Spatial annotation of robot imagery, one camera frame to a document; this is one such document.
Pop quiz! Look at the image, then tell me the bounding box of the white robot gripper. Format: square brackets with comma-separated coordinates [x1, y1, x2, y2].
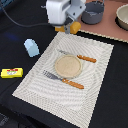
[46, 0, 86, 34]

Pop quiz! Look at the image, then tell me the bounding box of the yellow butter box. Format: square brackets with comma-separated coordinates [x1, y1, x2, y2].
[0, 68, 23, 78]

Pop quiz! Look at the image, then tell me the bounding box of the orange bread loaf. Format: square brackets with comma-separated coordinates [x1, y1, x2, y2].
[55, 21, 81, 34]

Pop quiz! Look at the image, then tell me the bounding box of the pink serving tray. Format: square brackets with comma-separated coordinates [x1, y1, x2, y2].
[78, 0, 128, 42]

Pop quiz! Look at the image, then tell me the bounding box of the grey cooking pot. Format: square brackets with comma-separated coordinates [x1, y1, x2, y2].
[81, 0, 104, 25]

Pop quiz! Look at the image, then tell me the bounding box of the beige round plate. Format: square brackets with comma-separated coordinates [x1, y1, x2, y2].
[55, 55, 82, 78]

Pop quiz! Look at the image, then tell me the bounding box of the beige bowl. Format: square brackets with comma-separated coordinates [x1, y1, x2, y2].
[116, 4, 128, 30]

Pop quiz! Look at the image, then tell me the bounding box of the white woven placemat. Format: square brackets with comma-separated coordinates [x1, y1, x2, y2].
[13, 32, 113, 128]

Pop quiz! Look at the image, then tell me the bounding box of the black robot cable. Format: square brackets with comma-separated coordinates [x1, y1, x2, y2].
[0, 3, 51, 28]

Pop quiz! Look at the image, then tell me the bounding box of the knife with orange handle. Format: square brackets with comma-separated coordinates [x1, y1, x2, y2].
[57, 49, 97, 63]

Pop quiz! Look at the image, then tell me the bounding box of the fork with orange handle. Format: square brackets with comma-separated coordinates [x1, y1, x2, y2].
[43, 70, 84, 89]

